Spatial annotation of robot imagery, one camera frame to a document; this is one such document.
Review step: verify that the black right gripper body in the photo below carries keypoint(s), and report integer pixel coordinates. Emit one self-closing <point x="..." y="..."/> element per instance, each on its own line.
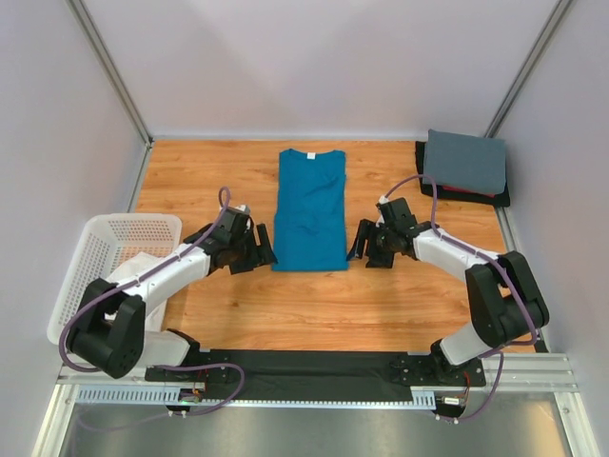
<point x="380" y="248"/>

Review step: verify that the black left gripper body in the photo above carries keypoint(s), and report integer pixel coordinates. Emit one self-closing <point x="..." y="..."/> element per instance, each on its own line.
<point x="245" y="253"/>

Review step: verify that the blue t shirt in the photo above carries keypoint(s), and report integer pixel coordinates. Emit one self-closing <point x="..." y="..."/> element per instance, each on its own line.
<point x="309" y="224"/>

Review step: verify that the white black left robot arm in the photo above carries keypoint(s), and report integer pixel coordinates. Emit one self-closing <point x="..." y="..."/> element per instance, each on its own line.
<point x="108" y="332"/>

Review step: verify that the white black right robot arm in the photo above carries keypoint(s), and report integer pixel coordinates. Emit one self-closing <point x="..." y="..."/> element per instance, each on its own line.
<point x="506" y="306"/>

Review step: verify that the folded red t shirt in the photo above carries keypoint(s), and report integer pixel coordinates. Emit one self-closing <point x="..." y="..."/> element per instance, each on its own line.
<point x="468" y="192"/>

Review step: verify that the white plastic laundry basket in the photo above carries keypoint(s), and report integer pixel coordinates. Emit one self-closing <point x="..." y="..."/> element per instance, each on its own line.
<point x="114" y="246"/>

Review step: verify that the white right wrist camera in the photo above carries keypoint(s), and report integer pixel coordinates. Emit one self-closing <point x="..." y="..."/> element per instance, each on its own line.
<point x="382" y="202"/>

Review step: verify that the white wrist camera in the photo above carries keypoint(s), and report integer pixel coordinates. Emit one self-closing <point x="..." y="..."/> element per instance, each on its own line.
<point x="382" y="202"/>
<point x="245" y="209"/>

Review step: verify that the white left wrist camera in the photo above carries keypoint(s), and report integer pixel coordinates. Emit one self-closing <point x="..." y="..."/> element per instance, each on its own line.
<point x="245" y="209"/>

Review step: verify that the slotted grey cable duct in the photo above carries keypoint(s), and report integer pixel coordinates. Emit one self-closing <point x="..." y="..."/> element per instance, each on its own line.
<point x="173" y="397"/>

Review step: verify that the left aluminium corner post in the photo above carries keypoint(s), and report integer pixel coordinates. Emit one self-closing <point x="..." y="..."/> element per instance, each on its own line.
<point x="95" y="39"/>

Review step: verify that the aluminium corner post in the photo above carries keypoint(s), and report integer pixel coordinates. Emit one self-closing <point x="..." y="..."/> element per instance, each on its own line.
<point x="95" y="39"/>
<point x="533" y="57"/>

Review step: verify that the right aluminium corner post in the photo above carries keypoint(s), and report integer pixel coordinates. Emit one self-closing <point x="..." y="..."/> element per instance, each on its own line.
<point x="533" y="57"/>

